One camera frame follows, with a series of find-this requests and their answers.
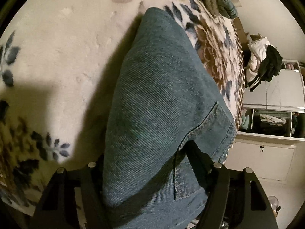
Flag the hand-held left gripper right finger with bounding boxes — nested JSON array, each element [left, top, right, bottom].
[[185, 140, 279, 229]]

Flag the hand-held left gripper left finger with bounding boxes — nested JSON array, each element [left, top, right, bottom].
[[29, 154, 113, 229]]

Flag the blue jeans pants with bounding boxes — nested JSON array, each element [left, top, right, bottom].
[[102, 7, 237, 229]]

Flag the teal folded clothes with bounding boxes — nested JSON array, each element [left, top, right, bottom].
[[239, 114, 252, 130]]

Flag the white wardrobe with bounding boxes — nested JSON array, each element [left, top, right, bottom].
[[235, 60, 305, 184]]

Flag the small white fan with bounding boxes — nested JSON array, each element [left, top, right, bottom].
[[268, 196, 282, 217]]

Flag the brown checkered blanket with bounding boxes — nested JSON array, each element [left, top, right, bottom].
[[230, 19, 246, 129]]

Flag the black garment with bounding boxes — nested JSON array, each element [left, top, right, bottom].
[[249, 45, 283, 91]]

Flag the white clothes pile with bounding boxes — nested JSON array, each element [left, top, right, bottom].
[[246, 36, 271, 79]]

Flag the floral bed blanket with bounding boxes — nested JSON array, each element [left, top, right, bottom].
[[0, 0, 246, 210]]

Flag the large cardboard box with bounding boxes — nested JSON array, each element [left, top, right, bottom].
[[232, 17, 250, 46]]

